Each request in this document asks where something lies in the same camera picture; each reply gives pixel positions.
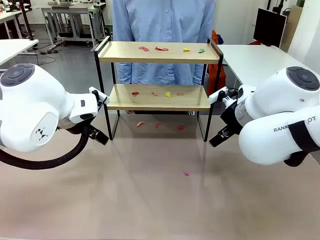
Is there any brown cardboard box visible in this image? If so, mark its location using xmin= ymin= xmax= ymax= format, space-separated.
xmin=284 ymin=5 xmax=304 ymax=51

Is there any black sleeved arm cable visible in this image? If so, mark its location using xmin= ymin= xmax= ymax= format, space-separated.
xmin=0 ymin=124 xmax=91 ymax=171
xmin=283 ymin=121 xmax=320 ymax=168

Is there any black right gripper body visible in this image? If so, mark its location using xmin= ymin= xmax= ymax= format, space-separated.
xmin=219 ymin=98 xmax=245 ymax=137

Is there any black frame wooden shelf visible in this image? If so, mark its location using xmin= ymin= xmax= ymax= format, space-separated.
xmin=93 ymin=36 xmax=224 ymax=143

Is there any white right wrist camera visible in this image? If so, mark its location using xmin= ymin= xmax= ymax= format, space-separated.
xmin=208 ymin=86 xmax=238 ymax=108

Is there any black monitor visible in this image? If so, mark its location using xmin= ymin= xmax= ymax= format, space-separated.
xmin=253 ymin=7 xmax=288 ymax=48

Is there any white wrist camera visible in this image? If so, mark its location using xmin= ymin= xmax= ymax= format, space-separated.
xmin=88 ymin=86 xmax=111 ymax=106
xmin=208 ymin=86 xmax=238 ymax=108

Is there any black sleeved right arm cable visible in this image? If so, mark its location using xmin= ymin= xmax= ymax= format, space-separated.
xmin=283 ymin=121 xmax=320 ymax=168

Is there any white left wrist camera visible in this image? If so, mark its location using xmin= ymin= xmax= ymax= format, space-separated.
xmin=88 ymin=86 xmax=111 ymax=106

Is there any person in blue shirt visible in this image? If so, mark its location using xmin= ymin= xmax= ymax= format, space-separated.
xmin=111 ymin=0 xmax=216 ymax=86

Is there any black metal post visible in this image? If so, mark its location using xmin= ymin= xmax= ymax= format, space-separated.
xmin=19 ymin=0 xmax=35 ymax=41

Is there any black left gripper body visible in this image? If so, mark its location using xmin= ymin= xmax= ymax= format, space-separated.
xmin=84 ymin=123 xmax=99 ymax=139

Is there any black sleeved left arm cable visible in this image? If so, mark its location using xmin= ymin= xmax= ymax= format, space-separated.
xmin=0 ymin=124 xmax=91 ymax=171

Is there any grey metal workbench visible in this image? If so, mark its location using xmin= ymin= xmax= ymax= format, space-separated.
xmin=41 ymin=3 xmax=106 ymax=48

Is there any white side table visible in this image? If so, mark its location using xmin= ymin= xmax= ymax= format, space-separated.
xmin=0 ymin=39 xmax=40 ymax=66

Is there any large white table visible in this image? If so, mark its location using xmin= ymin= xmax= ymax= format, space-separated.
xmin=216 ymin=44 xmax=310 ymax=87

